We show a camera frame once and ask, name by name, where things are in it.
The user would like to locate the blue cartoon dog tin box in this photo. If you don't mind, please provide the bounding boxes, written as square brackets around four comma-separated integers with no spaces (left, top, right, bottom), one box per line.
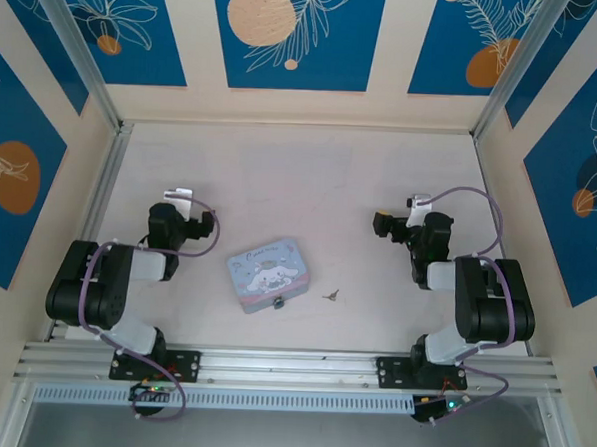
[223,233,316,319]

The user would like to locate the grey metal lower shelf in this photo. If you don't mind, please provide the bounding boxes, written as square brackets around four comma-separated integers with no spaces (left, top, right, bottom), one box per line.
[13,368,574,447]

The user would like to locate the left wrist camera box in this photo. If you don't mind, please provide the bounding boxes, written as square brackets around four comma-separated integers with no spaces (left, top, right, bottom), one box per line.
[162,185,195,217]

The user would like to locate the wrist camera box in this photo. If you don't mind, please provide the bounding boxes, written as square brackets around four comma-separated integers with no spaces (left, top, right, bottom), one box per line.
[162,185,195,217]
[404,192,434,229]

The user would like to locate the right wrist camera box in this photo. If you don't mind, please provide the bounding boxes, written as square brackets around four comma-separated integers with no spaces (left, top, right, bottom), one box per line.
[404,192,434,229]

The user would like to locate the aluminium table side rail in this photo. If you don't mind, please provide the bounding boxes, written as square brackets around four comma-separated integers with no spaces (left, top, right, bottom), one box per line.
[461,136,545,358]
[45,119,135,346]

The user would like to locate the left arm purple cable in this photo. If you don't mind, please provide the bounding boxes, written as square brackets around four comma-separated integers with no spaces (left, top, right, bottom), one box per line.
[73,201,224,424]

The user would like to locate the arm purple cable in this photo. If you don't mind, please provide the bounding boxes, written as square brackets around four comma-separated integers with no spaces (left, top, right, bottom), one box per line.
[407,184,527,432]
[73,201,224,424]

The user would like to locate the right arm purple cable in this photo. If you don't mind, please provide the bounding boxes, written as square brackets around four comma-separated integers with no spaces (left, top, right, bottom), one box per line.
[407,184,527,432]

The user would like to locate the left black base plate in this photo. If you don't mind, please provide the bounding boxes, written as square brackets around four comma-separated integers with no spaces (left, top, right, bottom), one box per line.
[108,345,204,385]

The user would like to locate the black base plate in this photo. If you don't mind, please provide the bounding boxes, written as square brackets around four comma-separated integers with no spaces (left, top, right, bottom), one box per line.
[108,345,204,385]
[374,355,471,395]

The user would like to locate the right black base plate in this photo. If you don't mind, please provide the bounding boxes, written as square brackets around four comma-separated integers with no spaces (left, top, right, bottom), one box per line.
[374,355,471,395]

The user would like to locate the blue floral wall panel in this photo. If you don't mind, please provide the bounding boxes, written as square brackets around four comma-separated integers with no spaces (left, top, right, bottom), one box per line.
[515,43,597,310]
[206,0,389,97]
[34,0,193,90]
[0,37,75,294]
[406,0,566,104]

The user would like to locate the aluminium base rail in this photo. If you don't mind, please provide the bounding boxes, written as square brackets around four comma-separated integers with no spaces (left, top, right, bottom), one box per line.
[11,329,567,410]

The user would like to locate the grey slotted cable duct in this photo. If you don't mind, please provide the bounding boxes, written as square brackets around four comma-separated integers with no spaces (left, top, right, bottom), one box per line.
[32,375,417,422]

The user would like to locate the aluminium frame post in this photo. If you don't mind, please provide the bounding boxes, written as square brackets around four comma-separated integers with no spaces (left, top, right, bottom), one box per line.
[471,0,597,146]
[16,0,130,131]

